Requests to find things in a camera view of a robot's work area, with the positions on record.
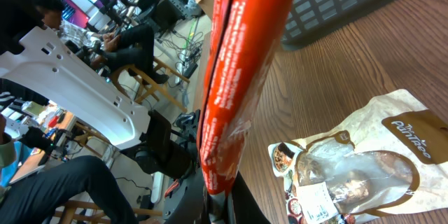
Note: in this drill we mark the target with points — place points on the seated person black trousers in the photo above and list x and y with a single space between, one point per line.
131 46

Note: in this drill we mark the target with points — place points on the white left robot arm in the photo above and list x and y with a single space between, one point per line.
33 56

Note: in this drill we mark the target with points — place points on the person in foreground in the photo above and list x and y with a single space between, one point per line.
34 199

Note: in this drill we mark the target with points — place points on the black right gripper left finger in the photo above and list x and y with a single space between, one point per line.
185 204

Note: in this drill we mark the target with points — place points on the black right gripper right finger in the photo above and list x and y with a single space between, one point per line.
243 209

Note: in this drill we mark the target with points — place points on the beige snack pouch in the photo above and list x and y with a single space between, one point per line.
387 158

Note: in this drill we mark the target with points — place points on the wooden stool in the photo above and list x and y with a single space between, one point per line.
148 86

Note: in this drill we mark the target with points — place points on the red coffee stick sachet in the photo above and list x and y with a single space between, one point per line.
244 36

